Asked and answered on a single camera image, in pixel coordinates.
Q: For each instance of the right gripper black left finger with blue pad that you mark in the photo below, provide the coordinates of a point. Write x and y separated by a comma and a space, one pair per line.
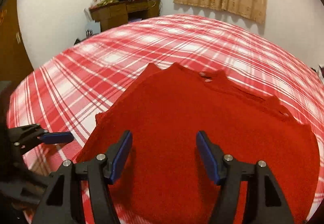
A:
77, 190

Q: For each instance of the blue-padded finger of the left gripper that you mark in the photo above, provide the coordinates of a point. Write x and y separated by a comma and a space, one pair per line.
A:
56, 137

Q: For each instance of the red knitted sweater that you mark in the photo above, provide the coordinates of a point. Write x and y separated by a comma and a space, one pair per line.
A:
196, 132

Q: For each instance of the red white plaid bedsheet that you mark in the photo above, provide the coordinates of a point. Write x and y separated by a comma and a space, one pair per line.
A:
67, 92

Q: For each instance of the brown wooden door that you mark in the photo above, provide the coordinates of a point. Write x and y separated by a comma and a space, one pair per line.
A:
14, 61

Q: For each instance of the white paper bag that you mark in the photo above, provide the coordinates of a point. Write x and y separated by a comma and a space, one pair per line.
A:
92, 28

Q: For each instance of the dark wooden desk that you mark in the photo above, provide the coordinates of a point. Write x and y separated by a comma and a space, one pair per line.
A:
122, 12

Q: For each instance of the grey patterned pillow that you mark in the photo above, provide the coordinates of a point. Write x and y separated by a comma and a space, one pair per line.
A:
321, 73

